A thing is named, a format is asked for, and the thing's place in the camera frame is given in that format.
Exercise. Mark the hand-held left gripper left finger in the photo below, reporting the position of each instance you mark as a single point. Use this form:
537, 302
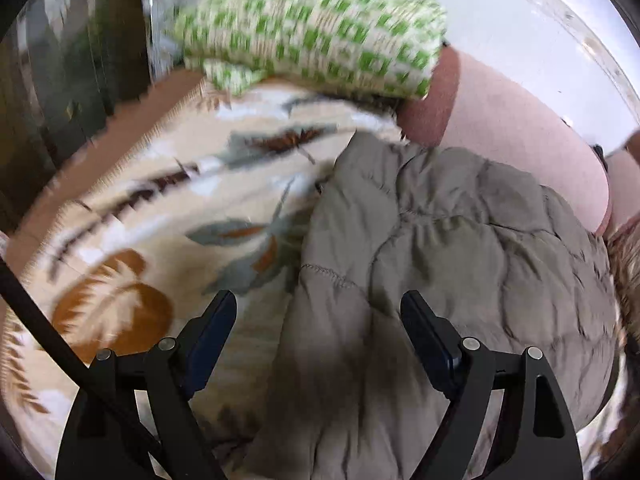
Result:
212, 340

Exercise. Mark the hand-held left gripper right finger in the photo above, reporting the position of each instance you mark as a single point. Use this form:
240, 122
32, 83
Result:
430, 345

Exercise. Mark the grey-brown hooded puffer jacket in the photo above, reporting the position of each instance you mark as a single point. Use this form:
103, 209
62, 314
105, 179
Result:
450, 240

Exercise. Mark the leaf-print blanket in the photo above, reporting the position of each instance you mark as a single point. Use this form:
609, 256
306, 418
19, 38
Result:
165, 210

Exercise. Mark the striped floral cushion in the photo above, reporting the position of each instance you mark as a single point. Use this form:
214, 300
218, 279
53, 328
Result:
626, 270

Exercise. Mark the pink sofa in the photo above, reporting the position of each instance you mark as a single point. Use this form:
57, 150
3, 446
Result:
510, 120

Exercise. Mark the dark cabinet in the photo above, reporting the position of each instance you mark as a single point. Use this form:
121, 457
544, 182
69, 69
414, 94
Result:
65, 90

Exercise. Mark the green checkered quilt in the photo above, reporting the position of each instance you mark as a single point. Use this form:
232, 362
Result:
320, 25

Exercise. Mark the white printed plastic bag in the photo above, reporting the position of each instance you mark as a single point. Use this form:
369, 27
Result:
160, 5

